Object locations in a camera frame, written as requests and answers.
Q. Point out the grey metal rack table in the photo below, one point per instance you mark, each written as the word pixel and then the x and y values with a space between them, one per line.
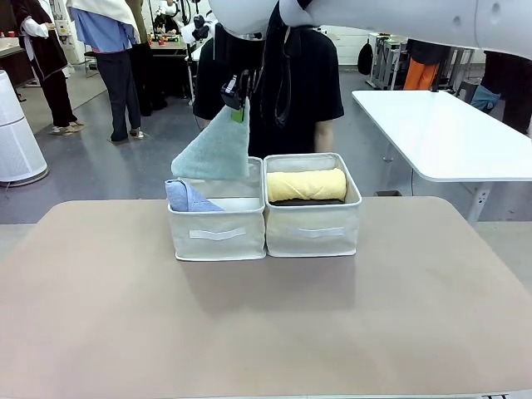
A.
pixel 386 62

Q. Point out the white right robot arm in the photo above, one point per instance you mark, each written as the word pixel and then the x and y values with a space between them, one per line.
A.
pixel 374 12

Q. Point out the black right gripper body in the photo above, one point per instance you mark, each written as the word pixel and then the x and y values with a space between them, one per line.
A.
pixel 249 83

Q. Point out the person in brown coat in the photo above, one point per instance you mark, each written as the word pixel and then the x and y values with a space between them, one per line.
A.
pixel 147 70

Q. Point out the white air purifier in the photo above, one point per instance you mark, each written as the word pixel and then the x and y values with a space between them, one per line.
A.
pixel 16 137

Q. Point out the yellow towel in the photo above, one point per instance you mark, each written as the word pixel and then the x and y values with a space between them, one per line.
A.
pixel 307 186

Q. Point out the person in dark vest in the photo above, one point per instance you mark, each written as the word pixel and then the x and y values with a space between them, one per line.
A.
pixel 45 54

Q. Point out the grey green cone towel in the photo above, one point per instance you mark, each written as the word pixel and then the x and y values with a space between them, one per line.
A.
pixel 216 154

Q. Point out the blue cloth bundle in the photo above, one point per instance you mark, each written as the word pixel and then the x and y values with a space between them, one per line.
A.
pixel 484 99

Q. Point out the table with colourful items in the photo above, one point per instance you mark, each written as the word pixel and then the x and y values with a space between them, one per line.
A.
pixel 170 54

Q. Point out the person's right forearm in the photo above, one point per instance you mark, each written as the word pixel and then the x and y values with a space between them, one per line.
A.
pixel 206 122

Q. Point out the person in black shirt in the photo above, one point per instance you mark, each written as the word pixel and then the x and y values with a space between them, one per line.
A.
pixel 307 83

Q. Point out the person in grey top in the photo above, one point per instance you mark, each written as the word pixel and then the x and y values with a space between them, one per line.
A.
pixel 507 83

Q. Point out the person in orange trousers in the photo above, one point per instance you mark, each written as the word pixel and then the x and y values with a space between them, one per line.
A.
pixel 424 66

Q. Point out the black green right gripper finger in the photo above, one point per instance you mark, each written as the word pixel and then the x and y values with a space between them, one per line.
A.
pixel 247 104
pixel 237 113

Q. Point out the white table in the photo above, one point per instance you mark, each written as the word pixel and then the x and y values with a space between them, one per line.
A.
pixel 449 133

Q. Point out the black bag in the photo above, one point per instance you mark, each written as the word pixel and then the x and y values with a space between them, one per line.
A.
pixel 365 58

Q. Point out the beige fabric storage box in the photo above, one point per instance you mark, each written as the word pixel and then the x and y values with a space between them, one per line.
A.
pixel 311 247
pixel 216 245

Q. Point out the dark grey towel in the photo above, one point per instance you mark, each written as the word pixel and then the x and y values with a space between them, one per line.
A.
pixel 307 203

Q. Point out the person in blue shirt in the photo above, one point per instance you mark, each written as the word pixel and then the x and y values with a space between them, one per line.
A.
pixel 108 62

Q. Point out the person's left forearm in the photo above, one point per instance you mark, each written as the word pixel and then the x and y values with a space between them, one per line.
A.
pixel 324 137

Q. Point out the lavender blue cone towel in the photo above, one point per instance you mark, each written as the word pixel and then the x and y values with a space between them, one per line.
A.
pixel 183 197

